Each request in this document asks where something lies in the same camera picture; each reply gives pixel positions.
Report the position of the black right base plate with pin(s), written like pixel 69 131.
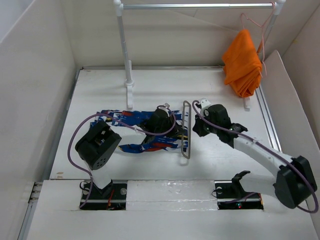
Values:
pixel 231 196

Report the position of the grey clothes hanger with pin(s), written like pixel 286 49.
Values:
pixel 186 124

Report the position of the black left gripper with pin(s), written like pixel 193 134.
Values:
pixel 177 131

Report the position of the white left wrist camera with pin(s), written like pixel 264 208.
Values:
pixel 164 106

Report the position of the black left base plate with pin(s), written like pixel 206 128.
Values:
pixel 113 200

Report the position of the white clothes rack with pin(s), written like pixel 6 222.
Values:
pixel 119 7

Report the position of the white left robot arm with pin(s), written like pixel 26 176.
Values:
pixel 131 132

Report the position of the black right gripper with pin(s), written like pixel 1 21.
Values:
pixel 197 128

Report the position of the pink wire hanger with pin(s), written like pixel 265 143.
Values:
pixel 261 47

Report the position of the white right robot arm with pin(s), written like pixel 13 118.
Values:
pixel 292 180

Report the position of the blue patterned trousers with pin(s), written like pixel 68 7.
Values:
pixel 133 119

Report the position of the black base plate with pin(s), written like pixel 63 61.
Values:
pixel 231 196
pixel 113 200

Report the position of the orange cloth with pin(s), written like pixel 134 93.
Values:
pixel 242 66

